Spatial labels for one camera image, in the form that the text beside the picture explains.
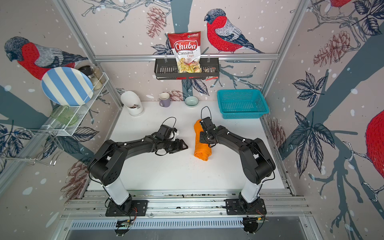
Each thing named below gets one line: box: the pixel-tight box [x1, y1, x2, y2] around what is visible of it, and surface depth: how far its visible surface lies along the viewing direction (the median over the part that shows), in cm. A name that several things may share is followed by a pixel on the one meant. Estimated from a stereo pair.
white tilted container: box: [120, 90, 144, 117], surface depth 111 cm
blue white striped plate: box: [41, 66, 94, 107], surface depth 74 cm
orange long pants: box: [194, 119, 212, 161], surface depth 86 cm
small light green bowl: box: [184, 96, 199, 108], surface depth 121 cm
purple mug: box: [157, 92, 171, 108], surface depth 117 cm
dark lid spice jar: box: [78, 65, 99, 90], surface depth 83 cm
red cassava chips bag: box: [167, 31, 203, 74], surface depth 83 cm
